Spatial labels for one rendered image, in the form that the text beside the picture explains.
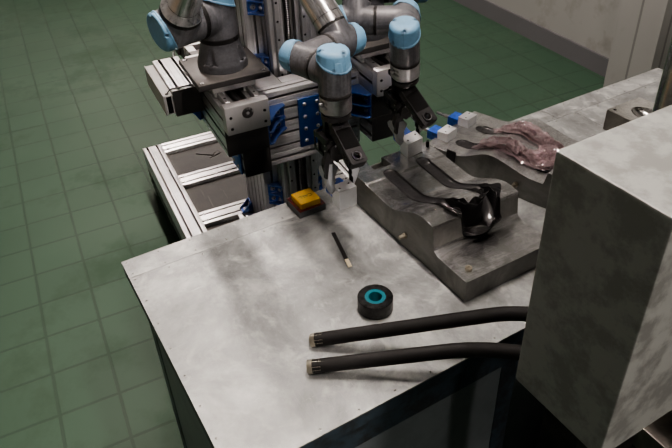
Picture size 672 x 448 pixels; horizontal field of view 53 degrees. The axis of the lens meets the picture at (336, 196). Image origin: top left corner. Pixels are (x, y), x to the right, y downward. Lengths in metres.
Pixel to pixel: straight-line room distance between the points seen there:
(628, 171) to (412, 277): 0.90
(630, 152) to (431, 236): 0.81
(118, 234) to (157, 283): 1.58
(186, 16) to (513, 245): 1.03
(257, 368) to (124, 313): 1.45
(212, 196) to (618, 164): 2.35
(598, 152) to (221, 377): 0.91
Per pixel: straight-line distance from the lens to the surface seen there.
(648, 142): 0.86
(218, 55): 2.04
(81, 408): 2.55
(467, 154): 1.94
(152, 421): 2.44
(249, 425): 1.35
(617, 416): 0.95
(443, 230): 1.57
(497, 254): 1.60
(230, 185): 3.03
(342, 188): 1.63
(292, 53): 1.56
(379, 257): 1.66
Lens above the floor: 1.88
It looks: 35 degrees down
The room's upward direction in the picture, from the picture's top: 3 degrees counter-clockwise
